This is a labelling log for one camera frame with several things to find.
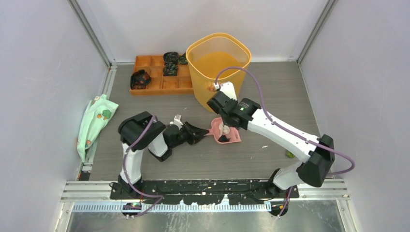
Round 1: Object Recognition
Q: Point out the black green rolled sock middle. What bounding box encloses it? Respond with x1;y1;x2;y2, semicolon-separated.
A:
163;63;178;76

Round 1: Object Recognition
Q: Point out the white paper scrap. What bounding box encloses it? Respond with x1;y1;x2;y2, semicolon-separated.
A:
219;124;230;136

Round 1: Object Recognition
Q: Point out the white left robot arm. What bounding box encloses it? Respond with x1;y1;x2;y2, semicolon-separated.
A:
118;111;209;200

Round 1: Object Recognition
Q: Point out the green paper scrap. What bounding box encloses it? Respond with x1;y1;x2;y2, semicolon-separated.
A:
285;151;295;159

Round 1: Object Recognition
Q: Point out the orange compartment tray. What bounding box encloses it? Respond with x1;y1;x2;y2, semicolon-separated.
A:
130;55;193;96

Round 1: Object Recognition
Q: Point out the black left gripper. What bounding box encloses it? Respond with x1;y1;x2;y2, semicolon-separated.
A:
171;122;209;150

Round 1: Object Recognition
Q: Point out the yellow mesh waste basket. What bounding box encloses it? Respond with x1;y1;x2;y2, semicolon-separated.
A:
186;32;252;112

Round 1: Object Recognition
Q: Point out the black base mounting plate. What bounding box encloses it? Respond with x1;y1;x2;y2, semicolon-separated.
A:
109;179;287;205

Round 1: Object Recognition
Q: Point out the pink plastic dustpan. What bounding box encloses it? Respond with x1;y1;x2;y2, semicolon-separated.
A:
206;117;241;145

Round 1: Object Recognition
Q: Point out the black rolled sock top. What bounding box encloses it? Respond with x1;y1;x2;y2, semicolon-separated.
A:
163;51;179;65

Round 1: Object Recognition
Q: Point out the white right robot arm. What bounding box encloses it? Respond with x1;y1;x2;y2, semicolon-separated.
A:
207;91;335;199

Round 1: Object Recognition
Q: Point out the green patterned cloth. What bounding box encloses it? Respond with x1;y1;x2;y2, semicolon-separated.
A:
77;94;119;162

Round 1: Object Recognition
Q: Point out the dark green rolled sock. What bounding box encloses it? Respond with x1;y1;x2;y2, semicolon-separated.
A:
178;53;188;65

